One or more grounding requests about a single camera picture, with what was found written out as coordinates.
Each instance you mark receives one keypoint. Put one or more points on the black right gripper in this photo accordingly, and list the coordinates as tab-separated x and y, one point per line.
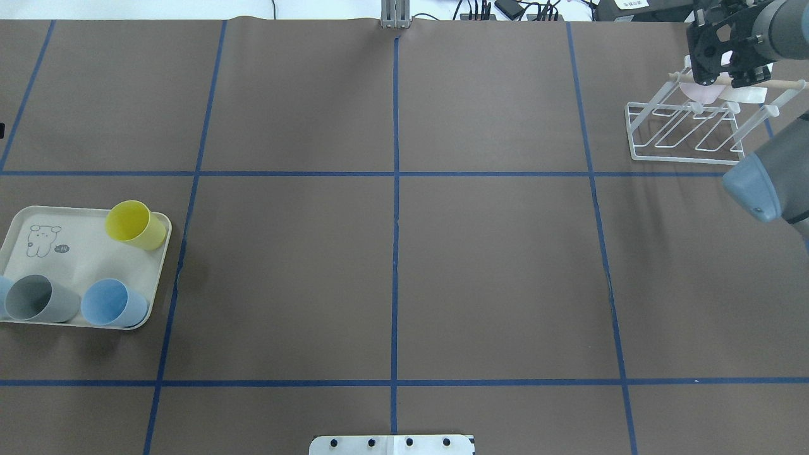
743	43

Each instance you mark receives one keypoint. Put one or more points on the pink plastic cup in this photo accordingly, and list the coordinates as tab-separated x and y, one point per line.
702	94

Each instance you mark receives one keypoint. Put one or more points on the white plastic cup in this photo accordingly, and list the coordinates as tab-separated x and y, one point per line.
744	95

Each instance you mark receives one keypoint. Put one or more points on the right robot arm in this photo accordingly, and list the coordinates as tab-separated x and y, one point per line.
772	182

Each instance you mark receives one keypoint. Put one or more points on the yellow plastic cup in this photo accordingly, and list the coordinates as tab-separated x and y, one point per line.
132	223

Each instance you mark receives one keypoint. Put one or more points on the blue plastic cup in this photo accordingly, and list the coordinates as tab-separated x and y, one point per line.
111	303
5	286

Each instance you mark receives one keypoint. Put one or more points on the grey plastic cup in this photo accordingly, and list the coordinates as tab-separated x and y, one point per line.
38	299

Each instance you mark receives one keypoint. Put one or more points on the black power adapter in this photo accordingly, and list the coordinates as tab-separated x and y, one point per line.
510	9

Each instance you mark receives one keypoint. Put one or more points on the brown table mat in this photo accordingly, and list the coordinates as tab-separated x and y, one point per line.
432	230

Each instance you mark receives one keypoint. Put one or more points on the cream serving tray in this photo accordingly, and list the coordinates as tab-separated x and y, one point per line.
71	247

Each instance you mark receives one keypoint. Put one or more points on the white wire cup rack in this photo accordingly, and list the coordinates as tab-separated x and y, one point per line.
670	128

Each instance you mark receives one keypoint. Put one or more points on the aluminium frame post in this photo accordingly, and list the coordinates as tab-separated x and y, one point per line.
395	14

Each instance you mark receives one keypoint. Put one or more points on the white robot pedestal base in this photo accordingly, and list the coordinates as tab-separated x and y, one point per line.
394	444

